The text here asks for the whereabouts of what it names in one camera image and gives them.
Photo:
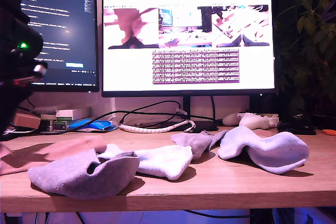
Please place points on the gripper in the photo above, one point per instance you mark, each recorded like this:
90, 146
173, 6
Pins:
15, 83

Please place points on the grey frilly-cuff sock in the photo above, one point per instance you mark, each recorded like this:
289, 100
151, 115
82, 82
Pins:
194, 142
65, 179

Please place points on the white sock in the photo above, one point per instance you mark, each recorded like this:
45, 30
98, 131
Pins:
275, 150
162, 161

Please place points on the small brown cardboard box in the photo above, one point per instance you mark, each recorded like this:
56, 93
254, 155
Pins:
26, 121

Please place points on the black flat device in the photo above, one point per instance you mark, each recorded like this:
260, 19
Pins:
18, 132

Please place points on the green printed small box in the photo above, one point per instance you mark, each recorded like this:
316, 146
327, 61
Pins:
59, 126

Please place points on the white box green label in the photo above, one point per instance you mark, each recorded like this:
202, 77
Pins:
73, 113

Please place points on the blue plastic packet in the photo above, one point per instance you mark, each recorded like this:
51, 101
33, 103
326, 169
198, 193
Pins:
92, 125

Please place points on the dark code computer monitor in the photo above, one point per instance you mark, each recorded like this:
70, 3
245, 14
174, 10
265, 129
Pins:
65, 24

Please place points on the bright white computer monitor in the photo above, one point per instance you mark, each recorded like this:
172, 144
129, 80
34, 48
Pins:
126, 72

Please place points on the black monitor stand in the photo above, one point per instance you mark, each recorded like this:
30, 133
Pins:
186, 108

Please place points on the white game controller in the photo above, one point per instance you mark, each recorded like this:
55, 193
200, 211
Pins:
252, 121

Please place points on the black wallet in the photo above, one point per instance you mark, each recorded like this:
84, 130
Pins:
296, 129

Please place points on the green house plant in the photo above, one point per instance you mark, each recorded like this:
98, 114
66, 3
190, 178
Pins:
309, 37

